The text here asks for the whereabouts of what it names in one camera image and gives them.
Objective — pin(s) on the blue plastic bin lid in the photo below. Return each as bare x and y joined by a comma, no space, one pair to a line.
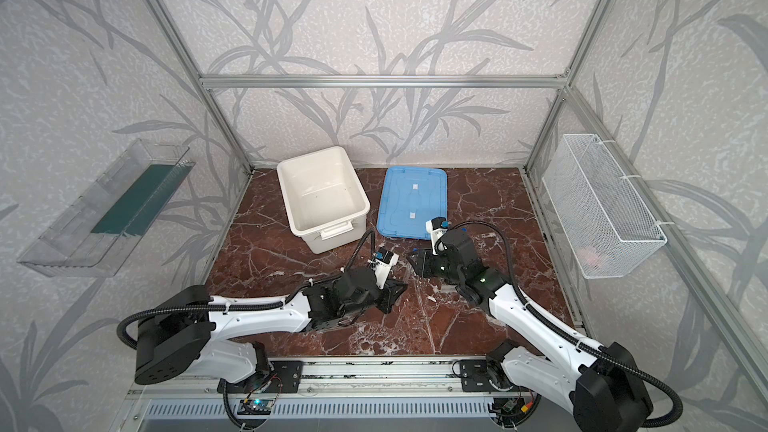
411,197

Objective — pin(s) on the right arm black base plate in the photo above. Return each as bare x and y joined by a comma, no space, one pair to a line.
478,376

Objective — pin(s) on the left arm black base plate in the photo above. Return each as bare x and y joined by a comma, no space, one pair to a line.
270,377

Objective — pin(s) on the clear acrylic wall shelf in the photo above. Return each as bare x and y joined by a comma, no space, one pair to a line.
96,234

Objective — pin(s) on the white plastic storage bin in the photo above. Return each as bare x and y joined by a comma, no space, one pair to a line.
325,202

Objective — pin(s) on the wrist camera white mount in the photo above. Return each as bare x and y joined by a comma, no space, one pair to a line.
436,228
382,263

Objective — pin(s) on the green circuit board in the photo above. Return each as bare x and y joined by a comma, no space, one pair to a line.
255,407

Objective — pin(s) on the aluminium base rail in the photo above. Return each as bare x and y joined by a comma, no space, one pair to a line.
343,377

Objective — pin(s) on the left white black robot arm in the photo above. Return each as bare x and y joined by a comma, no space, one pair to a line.
197,333

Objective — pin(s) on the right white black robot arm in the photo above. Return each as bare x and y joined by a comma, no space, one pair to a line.
601,386

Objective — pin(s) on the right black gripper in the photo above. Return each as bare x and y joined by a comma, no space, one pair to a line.
435,261

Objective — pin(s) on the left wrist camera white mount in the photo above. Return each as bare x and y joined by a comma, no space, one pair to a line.
382,263

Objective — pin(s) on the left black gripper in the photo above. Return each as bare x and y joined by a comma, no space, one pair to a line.
380,293

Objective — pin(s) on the pink item in basket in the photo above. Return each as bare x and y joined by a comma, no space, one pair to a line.
591,258

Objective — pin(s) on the white wire mesh basket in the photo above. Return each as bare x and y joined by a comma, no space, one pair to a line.
597,204

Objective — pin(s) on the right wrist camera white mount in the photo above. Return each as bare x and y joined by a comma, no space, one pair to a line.
436,228

